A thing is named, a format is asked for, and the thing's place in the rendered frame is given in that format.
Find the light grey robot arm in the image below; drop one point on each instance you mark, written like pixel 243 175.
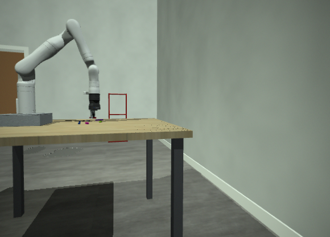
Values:
pixel 25 102

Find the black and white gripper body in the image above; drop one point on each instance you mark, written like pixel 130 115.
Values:
pixel 94 97

